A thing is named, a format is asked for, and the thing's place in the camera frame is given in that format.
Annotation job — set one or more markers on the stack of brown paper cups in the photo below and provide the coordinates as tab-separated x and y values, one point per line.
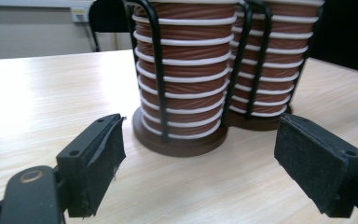
192	68
286	57

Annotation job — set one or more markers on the white wall socket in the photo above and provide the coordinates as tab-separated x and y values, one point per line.
79	14

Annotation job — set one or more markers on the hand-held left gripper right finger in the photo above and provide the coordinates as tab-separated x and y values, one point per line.
317	168

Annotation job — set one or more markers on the black chair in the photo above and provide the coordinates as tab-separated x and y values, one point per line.
108	15

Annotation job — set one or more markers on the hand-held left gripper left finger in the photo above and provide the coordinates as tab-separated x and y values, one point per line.
87	168

